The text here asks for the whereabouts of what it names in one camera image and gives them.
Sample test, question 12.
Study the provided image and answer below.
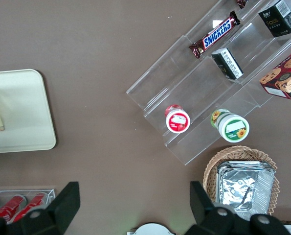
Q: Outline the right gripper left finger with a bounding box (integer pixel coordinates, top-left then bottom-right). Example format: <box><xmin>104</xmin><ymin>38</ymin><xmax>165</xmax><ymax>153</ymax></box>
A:
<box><xmin>0</xmin><ymin>181</ymin><xmax>81</xmax><ymax>235</ymax></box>

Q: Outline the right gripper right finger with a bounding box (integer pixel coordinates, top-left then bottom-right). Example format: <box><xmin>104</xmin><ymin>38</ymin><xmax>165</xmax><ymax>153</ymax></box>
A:
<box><xmin>188</xmin><ymin>180</ymin><xmax>290</xmax><ymax>235</ymax></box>

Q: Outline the light wicker basket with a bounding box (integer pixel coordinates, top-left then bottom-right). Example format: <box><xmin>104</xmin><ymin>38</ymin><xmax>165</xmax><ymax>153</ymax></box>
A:
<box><xmin>202</xmin><ymin>146</ymin><xmax>281</xmax><ymax>221</ymax></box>

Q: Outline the beige plastic tray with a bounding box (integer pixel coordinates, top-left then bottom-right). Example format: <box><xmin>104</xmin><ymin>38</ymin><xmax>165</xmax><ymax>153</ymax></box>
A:
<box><xmin>0</xmin><ymin>69</ymin><xmax>57</xmax><ymax>154</ymax></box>

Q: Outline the clear acrylic bottle rack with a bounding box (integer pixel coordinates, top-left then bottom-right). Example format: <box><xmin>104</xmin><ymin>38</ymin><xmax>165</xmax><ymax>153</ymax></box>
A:
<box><xmin>0</xmin><ymin>188</ymin><xmax>56</xmax><ymax>222</ymax></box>

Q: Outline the aluminium foil container stack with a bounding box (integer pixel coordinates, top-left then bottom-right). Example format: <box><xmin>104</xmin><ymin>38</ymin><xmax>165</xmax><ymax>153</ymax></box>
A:
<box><xmin>215</xmin><ymin>160</ymin><xmax>276</xmax><ymax>222</ymax></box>

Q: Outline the green lid cup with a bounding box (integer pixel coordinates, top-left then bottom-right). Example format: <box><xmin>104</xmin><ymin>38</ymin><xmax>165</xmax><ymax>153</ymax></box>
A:
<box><xmin>210</xmin><ymin>108</ymin><xmax>250</xmax><ymax>143</ymax></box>

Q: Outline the red lid cup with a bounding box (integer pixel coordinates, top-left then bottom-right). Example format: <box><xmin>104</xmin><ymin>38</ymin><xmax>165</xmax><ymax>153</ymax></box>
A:
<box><xmin>164</xmin><ymin>104</ymin><xmax>191</xmax><ymax>134</ymax></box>

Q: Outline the clear acrylic stepped shelf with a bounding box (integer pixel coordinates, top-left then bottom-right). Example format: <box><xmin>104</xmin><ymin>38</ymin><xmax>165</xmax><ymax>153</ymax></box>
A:
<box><xmin>125</xmin><ymin>0</ymin><xmax>291</xmax><ymax>166</ymax></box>

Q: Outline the small black box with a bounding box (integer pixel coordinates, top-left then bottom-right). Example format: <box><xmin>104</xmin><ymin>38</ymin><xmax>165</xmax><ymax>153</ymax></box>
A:
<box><xmin>257</xmin><ymin>0</ymin><xmax>291</xmax><ymax>38</ymax></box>
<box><xmin>211</xmin><ymin>47</ymin><xmax>244</xmax><ymax>81</ymax></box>

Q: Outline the red cookie box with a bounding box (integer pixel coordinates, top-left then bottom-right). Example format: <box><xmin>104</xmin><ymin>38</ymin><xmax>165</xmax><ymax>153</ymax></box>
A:
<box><xmin>259</xmin><ymin>47</ymin><xmax>291</xmax><ymax>101</ymax></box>

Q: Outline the Snickers bar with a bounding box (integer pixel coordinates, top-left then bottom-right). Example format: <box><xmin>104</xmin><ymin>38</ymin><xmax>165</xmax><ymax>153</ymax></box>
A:
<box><xmin>235</xmin><ymin>0</ymin><xmax>252</xmax><ymax>9</ymax></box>
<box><xmin>188</xmin><ymin>10</ymin><xmax>242</xmax><ymax>60</ymax></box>

